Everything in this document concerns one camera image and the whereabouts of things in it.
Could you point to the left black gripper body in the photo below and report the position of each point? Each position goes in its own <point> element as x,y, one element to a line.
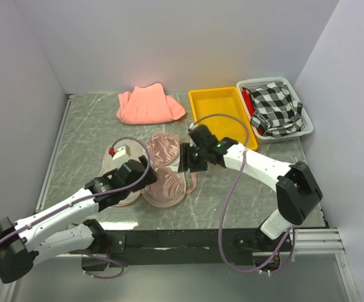
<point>138,184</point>

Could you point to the red cloth in basket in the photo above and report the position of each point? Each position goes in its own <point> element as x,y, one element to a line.
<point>248,101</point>

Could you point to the pink mesh laundry bag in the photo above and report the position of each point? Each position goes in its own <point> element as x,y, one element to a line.
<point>136,150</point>

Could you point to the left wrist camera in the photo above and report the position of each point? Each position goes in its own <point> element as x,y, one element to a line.
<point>122,153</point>

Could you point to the black white checkered cloth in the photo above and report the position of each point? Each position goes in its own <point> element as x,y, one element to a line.
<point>276,112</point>

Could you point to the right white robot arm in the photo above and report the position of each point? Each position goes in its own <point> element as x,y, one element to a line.
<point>297,190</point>

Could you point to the yellow plastic tray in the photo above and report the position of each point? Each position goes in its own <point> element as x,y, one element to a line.
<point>224,100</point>

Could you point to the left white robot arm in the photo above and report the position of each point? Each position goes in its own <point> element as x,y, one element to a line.
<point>66,227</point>

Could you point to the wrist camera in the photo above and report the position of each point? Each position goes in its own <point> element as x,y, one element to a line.
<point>122,153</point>
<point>192,126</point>

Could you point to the pink pleated skirt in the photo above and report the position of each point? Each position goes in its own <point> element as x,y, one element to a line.
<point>148,106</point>

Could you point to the white plastic basket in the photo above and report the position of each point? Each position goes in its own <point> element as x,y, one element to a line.
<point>307,126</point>

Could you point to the black base beam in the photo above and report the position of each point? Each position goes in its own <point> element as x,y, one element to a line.
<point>155,247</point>

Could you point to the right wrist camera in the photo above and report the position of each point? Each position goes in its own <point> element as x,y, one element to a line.
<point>192,126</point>

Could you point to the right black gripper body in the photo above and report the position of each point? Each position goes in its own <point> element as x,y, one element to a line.
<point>198,162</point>

